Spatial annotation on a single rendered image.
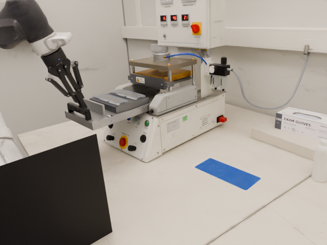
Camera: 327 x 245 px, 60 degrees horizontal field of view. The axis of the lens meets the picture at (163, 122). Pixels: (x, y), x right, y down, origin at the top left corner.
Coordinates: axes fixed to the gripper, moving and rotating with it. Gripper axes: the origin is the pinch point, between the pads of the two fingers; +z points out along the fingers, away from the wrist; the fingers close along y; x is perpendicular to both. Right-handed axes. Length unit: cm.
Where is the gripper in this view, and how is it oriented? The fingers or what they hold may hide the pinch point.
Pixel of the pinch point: (80, 100)
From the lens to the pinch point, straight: 111.3
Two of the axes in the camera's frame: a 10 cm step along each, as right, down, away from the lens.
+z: 3.3, 7.7, 5.5
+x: 6.7, 2.3, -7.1
